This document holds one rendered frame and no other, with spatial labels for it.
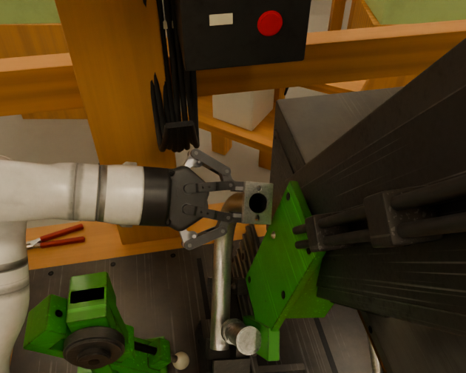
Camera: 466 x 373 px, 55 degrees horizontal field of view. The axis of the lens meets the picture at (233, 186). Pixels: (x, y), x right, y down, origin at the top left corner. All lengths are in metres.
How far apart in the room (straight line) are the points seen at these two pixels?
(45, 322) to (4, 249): 0.12
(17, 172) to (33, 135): 2.46
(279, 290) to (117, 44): 0.43
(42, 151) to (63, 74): 2.00
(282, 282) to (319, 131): 0.26
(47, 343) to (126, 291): 0.31
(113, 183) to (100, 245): 0.51
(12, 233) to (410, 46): 0.78
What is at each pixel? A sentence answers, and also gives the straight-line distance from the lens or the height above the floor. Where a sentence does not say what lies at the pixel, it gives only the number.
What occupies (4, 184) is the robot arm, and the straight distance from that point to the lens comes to 0.53.
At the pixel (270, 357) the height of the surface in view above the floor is 1.09.
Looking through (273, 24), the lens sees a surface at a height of 1.41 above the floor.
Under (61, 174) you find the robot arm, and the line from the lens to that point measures 0.54.
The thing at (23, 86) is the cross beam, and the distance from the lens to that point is 0.88.
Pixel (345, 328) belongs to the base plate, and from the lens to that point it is 0.89.
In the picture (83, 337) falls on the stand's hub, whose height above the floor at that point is 1.16.
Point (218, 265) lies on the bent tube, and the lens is 0.71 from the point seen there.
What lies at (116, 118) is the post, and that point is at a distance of 0.79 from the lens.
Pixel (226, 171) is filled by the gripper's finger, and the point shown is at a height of 1.27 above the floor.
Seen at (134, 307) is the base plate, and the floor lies 0.90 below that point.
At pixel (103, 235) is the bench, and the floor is 0.88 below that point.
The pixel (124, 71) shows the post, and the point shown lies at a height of 1.30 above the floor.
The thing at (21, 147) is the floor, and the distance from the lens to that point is 2.92.
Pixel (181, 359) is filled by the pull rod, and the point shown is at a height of 0.96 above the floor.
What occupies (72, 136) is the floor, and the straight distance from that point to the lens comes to 2.89.
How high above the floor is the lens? 1.66
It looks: 44 degrees down
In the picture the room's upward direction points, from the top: straight up
